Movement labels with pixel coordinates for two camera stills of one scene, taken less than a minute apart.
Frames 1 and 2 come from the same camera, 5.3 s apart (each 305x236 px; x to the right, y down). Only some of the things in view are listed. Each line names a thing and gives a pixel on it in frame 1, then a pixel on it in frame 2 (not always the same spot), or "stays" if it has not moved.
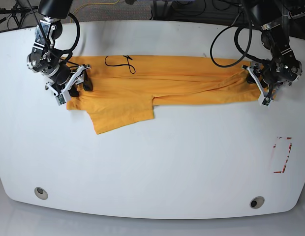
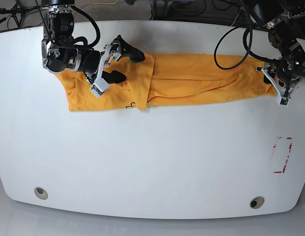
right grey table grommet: [257, 202] stays
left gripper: [67, 88] → [93, 62]
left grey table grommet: [41, 192] stays
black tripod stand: [17, 12] stays
